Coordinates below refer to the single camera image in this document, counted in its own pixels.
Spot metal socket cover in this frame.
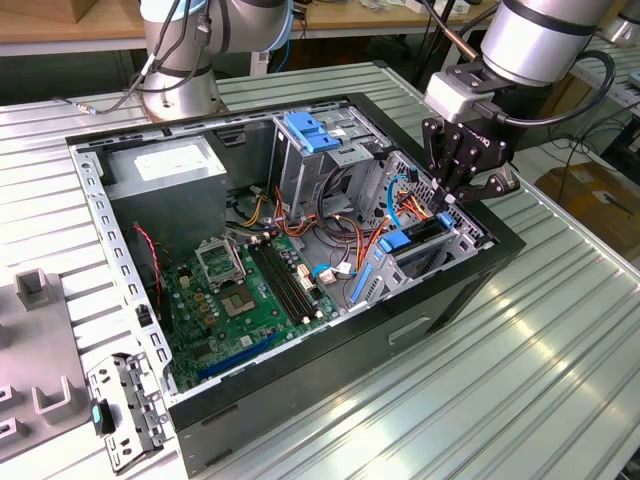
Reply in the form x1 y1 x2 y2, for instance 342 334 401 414
194 238 247 291

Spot grey cable with metal plug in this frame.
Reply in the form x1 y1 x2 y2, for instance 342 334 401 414
52 96 151 117

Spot wire locking lever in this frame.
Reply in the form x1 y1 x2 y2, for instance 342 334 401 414
227 233 248 281

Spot blue expansion slot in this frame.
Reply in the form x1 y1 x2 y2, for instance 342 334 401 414
197 332 281 384

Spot yellow black wire bundle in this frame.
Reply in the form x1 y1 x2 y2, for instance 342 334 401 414
225 184 275 227

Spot black open PC case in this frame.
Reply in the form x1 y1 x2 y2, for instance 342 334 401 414
64 91 527 479

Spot grey rear slot bracket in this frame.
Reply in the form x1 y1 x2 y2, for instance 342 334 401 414
87 351 171 476

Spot green motherboard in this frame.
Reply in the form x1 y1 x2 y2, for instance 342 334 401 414
162 234 341 394

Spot grey power supply unit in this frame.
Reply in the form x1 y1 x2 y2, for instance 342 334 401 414
102 135 229 256

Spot black case fan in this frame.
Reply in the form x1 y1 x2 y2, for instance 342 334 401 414
127 227 174 334

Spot grey optical drive cage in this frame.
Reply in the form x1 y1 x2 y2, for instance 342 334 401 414
267 102 396 226

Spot blue data wire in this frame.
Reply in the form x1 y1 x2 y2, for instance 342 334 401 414
386 167 420 229

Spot grey parts rack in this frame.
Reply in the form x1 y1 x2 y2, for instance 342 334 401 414
0 268 94 464

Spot orange black wire bundle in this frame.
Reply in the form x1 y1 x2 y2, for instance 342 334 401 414
272 187 381 261

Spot black stand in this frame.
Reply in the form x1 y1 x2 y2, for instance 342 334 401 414
412 0 459 104

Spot black RAM slot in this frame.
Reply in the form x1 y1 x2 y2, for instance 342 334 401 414
249 242 305 324
263 238 319 319
270 236 325 317
256 240 312 322

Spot blue plastic drive latch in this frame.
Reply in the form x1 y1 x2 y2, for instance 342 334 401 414
282 112 341 155

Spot orange red yellow power wire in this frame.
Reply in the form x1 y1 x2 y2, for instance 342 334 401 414
397 192 437 221

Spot black camera cable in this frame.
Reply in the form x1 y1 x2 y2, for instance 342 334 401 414
473 48 617 127

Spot black cable with bronze plug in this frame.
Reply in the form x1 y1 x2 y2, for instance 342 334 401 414
419 0 485 62

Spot long wooden desk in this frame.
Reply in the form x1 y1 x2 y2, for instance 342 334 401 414
0 0 496 57

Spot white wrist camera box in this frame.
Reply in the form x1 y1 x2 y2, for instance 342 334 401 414
423 63 516 125

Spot short blue wire white plug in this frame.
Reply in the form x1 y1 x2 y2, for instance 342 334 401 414
309 262 357 287

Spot grey metal disk bay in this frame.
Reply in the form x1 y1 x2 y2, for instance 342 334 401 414
349 149 496 311

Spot CPU socket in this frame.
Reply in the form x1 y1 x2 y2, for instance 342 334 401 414
218 283 257 319

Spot black clip with teal stripe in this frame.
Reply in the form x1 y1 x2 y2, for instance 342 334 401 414
91 398 117 437

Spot brown cardboard box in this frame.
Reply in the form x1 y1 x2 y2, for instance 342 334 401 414
534 162 640 241

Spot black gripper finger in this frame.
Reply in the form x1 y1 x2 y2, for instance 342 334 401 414
422 117 464 210
447 144 521 205

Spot red black fan wire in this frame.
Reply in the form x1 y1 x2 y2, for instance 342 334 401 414
132 224 165 321

